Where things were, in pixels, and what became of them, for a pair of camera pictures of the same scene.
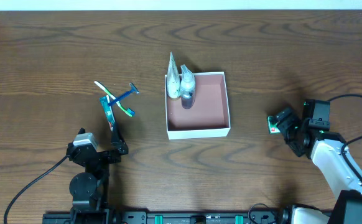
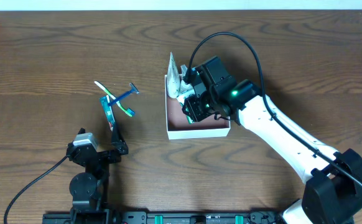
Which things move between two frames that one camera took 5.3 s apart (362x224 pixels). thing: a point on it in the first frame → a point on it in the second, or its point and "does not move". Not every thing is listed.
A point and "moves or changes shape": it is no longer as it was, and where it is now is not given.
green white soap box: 273,129 moves or changes shape
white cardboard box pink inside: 208,117 does not move
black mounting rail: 178,217 does not move
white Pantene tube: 173,85 does not move
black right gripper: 286,121 → 194,107
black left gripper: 105,154 does not move
